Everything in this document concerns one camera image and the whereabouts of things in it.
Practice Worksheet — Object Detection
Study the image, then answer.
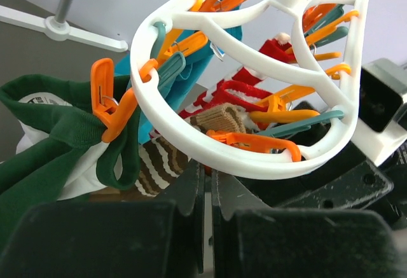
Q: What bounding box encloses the white stand base foot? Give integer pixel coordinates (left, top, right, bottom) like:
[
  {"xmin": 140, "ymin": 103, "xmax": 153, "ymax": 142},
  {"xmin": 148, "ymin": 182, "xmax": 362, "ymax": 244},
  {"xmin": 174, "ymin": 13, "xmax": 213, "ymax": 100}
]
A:
[{"xmin": 1, "ymin": 6, "xmax": 128, "ymax": 53}]

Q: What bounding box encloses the teal green clothes peg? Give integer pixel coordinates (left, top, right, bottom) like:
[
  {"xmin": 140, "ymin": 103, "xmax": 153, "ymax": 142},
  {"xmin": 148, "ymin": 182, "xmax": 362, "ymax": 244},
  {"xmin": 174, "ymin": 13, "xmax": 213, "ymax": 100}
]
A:
[{"xmin": 150, "ymin": 21, "xmax": 186, "ymax": 97}]

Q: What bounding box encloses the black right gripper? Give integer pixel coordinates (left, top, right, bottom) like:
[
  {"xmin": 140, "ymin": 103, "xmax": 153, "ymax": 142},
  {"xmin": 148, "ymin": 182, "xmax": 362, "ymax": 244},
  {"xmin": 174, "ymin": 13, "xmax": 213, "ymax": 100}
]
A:
[{"xmin": 239, "ymin": 141, "xmax": 394, "ymax": 209}]

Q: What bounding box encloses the orange peg on green cloth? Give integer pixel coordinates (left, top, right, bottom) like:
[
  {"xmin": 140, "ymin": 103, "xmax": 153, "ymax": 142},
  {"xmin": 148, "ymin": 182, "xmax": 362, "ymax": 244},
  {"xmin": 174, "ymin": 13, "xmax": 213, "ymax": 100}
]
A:
[{"xmin": 90, "ymin": 58, "xmax": 138, "ymax": 143}]

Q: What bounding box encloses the white round clip hanger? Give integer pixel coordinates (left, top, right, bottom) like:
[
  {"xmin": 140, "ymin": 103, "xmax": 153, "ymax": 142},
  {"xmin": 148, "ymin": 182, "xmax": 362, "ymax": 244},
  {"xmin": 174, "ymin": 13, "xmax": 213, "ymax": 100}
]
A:
[{"xmin": 130, "ymin": 0, "xmax": 369, "ymax": 180}]

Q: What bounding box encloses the red white striped sock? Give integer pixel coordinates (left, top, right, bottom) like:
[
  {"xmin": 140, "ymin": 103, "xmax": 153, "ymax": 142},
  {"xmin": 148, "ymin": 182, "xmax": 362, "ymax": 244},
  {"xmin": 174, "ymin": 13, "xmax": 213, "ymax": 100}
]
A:
[{"xmin": 259, "ymin": 32, "xmax": 296, "ymax": 64}]

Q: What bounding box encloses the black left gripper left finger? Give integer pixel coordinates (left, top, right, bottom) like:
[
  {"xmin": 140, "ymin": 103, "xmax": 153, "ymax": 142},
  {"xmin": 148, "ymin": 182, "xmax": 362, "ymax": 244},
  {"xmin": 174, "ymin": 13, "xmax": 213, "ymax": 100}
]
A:
[{"xmin": 1, "ymin": 161, "xmax": 205, "ymax": 277}]

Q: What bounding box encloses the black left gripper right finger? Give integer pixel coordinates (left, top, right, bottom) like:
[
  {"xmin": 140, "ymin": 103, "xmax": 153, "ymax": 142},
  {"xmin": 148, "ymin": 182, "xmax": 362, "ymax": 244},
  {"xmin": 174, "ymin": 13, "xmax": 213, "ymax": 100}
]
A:
[{"xmin": 211, "ymin": 172, "xmax": 397, "ymax": 277}]

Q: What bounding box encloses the teal blue cloth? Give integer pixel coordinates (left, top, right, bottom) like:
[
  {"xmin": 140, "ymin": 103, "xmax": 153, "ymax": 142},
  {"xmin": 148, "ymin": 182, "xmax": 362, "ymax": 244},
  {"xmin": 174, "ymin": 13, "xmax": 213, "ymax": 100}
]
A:
[{"xmin": 114, "ymin": 22, "xmax": 242, "ymax": 144}]

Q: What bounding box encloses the brown striped sock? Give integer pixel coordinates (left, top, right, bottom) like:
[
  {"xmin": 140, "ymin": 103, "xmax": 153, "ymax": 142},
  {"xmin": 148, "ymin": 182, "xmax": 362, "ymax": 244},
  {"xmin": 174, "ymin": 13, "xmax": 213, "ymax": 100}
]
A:
[{"xmin": 123, "ymin": 103, "xmax": 246, "ymax": 200}]

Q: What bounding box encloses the orange clothes peg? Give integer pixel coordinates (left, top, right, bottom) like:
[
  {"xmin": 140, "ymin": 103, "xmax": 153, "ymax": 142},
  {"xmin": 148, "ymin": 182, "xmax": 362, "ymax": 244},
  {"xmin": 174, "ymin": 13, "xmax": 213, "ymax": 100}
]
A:
[{"xmin": 249, "ymin": 63, "xmax": 352, "ymax": 124}]

